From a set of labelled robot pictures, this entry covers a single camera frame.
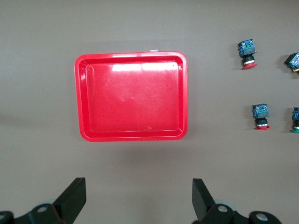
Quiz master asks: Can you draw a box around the brown table cover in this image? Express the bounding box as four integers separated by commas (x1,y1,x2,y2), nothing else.
0,0,299,224

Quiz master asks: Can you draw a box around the red push button switch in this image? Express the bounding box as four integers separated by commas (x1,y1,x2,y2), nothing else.
251,104,271,131
237,39,258,70

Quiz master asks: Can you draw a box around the green push button switch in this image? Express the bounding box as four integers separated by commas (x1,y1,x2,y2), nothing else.
291,107,299,133
283,52,299,73

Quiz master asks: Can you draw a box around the red plastic tray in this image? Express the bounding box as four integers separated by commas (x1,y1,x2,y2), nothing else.
74,50,189,142

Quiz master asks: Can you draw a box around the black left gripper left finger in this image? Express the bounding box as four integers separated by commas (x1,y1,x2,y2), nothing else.
0,177,86,224

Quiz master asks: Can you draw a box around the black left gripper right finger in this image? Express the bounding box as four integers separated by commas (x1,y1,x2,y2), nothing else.
192,179,282,224

